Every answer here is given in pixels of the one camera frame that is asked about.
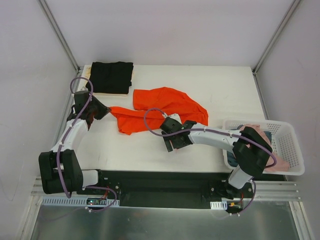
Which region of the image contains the white plastic laundry basket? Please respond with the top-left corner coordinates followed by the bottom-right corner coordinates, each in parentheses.
top-left (222, 118), bottom-right (305, 176)

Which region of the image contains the folded beige t shirt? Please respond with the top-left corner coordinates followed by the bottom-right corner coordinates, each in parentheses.
top-left (81, 64), bottom-right (129, 97)

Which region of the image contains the left aluminium frame post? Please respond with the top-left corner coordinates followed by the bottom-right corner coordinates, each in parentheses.
top-left (37, 0), bottom-right (81, 73)

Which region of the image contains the right aluminium frame post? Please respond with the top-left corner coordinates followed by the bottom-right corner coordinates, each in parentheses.
top-left (252, 0), bottom-right (303, 76)

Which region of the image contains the right white cable duct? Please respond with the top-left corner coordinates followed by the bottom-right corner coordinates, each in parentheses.
top-left (210, 200), bottom-right (228, 211)

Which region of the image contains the teal blue t shirt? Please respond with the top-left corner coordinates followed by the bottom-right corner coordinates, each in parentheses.
top-left (227, 124), bottom-right (272, 167)

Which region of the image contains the pink t shirt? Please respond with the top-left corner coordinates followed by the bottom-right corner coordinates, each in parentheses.
top-left (239, 122), bottom-right (291, 173)

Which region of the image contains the aluminium frame post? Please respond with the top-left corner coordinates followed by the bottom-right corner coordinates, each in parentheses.
top-left (37, 0), bottom-right (81, 73)
top-left (252, 0), bottom-right (303, 76)

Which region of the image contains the folded black t shirt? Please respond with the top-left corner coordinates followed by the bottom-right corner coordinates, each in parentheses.
top-left (89, 61), bottom-right (134, 95)

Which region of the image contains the orange t shirt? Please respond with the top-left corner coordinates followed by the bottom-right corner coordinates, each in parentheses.
top-left (110, 87), bottom-right (209, 135)

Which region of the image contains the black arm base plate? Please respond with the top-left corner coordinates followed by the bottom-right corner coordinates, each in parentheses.
top-left (74, 168), bottom-right (286, 208)

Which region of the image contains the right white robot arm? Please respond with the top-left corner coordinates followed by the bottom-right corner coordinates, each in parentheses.
top-left (160, 117), bottom-right (273, 199)

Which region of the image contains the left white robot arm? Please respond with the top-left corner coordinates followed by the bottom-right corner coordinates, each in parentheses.
top-left (38, 90), bottom-right (111, 198)

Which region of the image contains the left green circuit board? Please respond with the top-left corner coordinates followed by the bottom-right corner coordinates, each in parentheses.
top-left (86, 198), bottom-right (107, 207)

